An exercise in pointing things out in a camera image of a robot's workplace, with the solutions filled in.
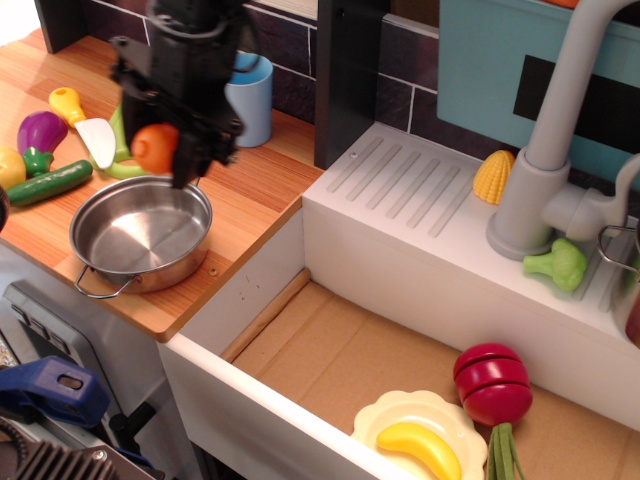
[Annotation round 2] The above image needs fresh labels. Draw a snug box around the purple toy eggplant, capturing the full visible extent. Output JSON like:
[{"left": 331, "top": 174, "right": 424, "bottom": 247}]
[{"left": 17, "top": 111, "right": 68, "bottom": 179}]

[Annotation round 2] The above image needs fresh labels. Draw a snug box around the orange plastic toy carrot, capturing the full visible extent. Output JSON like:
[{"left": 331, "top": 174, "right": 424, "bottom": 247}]
[{"left": 130, "top": 123, "right": 179, "bottom": 174}]

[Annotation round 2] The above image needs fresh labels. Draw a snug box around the light blue plastic cup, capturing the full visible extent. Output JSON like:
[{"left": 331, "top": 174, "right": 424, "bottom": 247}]
[{"left": 225, "top": 51, "right": 274, "bottom": 148}]

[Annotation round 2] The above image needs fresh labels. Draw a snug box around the yellow toy corn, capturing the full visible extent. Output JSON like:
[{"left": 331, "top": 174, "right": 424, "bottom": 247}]
[{"left": 473, "top": 150, "right": 515, "bottom": 205}]

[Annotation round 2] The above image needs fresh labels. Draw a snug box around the green plastic cutting board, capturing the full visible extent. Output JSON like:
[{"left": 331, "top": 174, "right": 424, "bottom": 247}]
[{"left": 89, "top": 104, "right": 148, "bottom": 180}]

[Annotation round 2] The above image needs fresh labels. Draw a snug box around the green toy broccoli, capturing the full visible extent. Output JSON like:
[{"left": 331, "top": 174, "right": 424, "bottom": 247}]
[{"left": 523, "top": 238, "right": 588, "bottom": 292}]

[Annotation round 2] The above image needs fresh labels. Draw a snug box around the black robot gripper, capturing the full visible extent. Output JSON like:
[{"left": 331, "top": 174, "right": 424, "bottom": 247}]
[{"left": 110, "top": 19, "right": 246, "bottom": 189}]

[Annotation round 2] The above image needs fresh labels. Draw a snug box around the cream flower shaped plate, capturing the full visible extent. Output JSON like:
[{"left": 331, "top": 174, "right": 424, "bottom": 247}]
[{"left": 352, "top": 391, "right": 488, "bottom": 479}]

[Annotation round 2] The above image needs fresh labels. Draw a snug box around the white toy sink unit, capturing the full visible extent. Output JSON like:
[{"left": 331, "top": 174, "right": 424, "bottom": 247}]
[{"left": 159, "top": 124, "right": 639, "bottom": 479}]

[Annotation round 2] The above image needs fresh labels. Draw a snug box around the grey toy faucet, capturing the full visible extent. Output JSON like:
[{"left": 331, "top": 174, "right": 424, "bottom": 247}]
[{"left": 486, "top": 0, "right": 639, "bottom": 260}]

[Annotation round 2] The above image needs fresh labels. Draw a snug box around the yellow handled toy knife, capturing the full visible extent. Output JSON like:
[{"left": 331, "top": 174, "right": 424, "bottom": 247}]
[{"left": 48, "top": 87, "right": 116, "bottom": 170}]

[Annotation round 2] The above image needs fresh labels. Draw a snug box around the yellow toy lemon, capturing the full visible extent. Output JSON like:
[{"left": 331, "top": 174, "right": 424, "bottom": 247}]
[{"left": 0, "top": 146, "right": 26, "bottom": 190}]

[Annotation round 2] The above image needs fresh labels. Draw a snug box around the red wooden toy radish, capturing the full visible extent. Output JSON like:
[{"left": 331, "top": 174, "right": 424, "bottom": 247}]
[{"left": 453, "top": 343, "right": 533, "bottom": 479}]

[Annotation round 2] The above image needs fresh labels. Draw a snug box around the blue plastic clamp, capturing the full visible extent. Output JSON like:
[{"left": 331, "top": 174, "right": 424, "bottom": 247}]
[{"left": 1, "top": 356, "right": 110, "bottom": 428}]

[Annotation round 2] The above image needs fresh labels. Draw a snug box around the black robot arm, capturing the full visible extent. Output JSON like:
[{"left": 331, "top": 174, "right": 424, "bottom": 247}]
[{"left": 110, "top": 1, "right": 252, "bottom": 189}]

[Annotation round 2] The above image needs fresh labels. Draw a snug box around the steel pot at right edge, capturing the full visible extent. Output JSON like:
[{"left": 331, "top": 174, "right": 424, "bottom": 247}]
[{"left": 597, "top": 218, "right": 639, "bottom": 348}]

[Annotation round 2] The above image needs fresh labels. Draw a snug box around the stainless steel pan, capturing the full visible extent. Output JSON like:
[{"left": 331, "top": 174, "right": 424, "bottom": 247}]
[{"left": 69, "top": 175, "right": 213, "bottom": 300}]

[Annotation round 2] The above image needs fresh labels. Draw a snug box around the green wooden toy cucumber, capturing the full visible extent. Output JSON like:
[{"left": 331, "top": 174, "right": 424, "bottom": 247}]
[{"left": 7, "top": 160, "right": 94, "bottom": 207}]

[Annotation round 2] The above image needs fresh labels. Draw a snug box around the yellow toy banana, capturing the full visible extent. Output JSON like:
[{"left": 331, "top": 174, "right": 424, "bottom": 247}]
[{"left": 376, "top": 422, "right": 462, "bottom": 479}]

